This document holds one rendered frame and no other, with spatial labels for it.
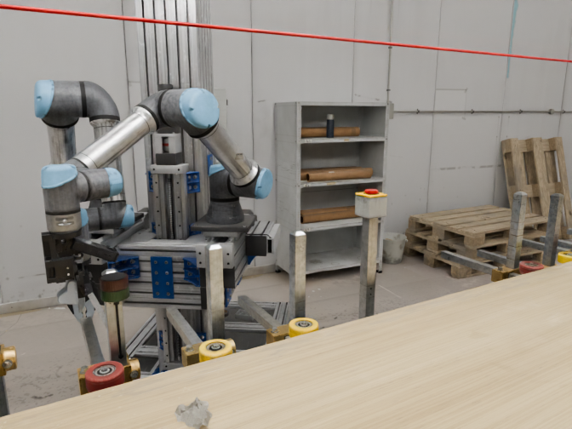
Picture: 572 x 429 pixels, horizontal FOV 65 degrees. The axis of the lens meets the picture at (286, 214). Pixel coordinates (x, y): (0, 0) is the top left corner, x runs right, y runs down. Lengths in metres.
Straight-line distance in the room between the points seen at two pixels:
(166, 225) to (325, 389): 1.18
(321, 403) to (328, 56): 3.66
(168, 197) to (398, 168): 3.23
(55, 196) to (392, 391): 0.85
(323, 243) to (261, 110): 1.41
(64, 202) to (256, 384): 0.59
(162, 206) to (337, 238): 2.80
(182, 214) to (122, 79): 1.98
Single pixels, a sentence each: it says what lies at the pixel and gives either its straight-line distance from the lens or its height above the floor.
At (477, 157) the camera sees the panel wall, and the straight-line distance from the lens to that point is 5.53.
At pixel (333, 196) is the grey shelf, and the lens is 4.38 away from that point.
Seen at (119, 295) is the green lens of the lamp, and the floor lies 1.07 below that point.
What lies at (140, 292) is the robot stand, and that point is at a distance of 1.98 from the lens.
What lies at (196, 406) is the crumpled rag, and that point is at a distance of 0.95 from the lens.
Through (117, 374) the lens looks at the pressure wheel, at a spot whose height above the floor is 0.91.
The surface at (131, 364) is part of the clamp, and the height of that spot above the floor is 0.87.
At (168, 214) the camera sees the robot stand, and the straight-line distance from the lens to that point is 1.98.
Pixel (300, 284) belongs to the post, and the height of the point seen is 0.98.
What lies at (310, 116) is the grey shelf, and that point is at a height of 1.44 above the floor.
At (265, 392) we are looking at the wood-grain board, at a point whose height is 0.90.
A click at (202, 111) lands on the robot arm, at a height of 1.46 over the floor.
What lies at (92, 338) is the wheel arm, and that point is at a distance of 1.38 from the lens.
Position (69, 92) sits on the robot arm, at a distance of 1.60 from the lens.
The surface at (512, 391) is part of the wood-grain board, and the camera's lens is 1.10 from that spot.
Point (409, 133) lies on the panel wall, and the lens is 4.85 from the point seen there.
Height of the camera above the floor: 1.46
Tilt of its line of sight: 13 degrees down
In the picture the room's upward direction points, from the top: straight up
